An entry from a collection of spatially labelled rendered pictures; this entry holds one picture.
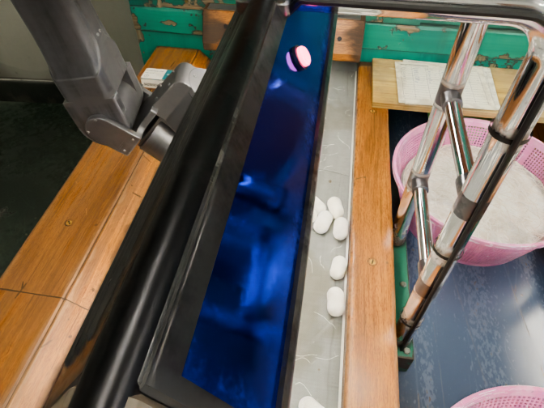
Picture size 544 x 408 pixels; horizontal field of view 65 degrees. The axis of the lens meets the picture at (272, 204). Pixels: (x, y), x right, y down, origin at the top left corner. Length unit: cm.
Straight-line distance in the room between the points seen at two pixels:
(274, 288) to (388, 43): 77
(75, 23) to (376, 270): 41
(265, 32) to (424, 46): 70
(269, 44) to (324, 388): 37
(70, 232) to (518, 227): 62
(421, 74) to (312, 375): 58
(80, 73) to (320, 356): 39
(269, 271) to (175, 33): 83
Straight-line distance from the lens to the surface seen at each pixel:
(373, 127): 73
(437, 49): 91
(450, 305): 65
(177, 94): 47
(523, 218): 72
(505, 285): 70
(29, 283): 59
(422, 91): 82
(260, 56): 20
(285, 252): 17
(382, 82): 83
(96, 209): 63
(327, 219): 58
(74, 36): 46
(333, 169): 68
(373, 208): 60
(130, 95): 52
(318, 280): 55
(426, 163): 52
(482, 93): 85
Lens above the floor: 120
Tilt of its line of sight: 48 degrees down
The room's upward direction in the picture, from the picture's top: straight up
